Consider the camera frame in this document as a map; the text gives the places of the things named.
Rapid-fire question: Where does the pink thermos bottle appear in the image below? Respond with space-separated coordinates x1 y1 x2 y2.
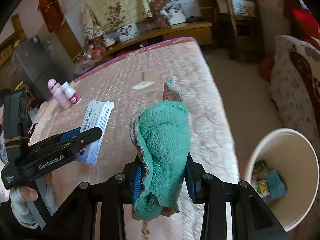
47 79 71 109

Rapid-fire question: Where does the wooden chair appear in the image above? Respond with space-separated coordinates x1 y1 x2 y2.
212 0 265 63

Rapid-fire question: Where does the grey refrigerator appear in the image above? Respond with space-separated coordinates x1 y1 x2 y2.
13 39 74 101

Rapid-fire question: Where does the framed couple photo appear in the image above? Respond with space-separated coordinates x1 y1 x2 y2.
117 23 140 43

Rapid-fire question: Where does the floral cloth covered television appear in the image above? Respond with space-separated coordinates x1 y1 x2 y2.
81 0 170 34

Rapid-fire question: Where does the white pill bottle red label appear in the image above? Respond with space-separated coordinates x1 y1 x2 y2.
61 81 81 105

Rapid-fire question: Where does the gloved left hand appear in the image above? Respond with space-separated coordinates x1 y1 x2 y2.
10 173 58 229

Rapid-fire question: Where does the wedding photo frame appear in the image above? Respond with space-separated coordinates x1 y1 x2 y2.
160 3 187 25

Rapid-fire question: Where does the floral covered sofa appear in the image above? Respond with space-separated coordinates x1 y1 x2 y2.
270 35 319 154

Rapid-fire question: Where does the red cushion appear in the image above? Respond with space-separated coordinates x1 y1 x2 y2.
293 9 319 39

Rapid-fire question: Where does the wooden tv cabinet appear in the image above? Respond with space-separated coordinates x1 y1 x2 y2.
72 21 213 61

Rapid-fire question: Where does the white medicine box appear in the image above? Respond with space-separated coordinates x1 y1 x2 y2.
75 100 114 165

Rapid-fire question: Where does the red plastic bag on floor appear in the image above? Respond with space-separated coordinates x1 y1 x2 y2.
258 54 274 82

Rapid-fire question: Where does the red chinese knot left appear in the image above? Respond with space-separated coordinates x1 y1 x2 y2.
37 0 65 33

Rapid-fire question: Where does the blue plastic wrapper pack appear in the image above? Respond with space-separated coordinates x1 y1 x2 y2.
264 169 287 203

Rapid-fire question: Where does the green cloth rag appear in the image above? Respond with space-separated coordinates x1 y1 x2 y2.
130 80 190 222

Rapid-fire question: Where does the white round trash bin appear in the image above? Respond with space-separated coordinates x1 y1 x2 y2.
242 128 319 232

